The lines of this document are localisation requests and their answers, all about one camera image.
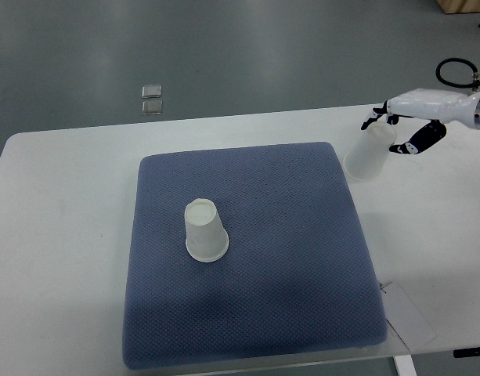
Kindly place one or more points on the wooden furniture corner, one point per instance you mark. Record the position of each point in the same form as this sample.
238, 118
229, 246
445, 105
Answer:
459, 6

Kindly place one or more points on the blue textured cushion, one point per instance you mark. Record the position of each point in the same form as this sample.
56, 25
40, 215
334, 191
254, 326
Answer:
297, 276

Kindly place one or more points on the black table control panel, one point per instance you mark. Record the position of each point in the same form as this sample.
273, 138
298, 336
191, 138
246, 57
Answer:
466, 353

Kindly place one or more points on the upper metal floor plate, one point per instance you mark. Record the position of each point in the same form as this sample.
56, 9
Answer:
151, 91

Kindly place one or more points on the white table leg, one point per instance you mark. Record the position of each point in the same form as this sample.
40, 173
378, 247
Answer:
404, 365

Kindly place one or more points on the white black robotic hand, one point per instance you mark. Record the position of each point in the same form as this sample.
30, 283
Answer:
437, 107

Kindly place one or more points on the white paper tag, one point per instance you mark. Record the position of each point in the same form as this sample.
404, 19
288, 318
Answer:
405, 318

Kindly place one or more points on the white paper cup on cushion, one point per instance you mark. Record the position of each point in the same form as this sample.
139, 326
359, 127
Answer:
206, 237

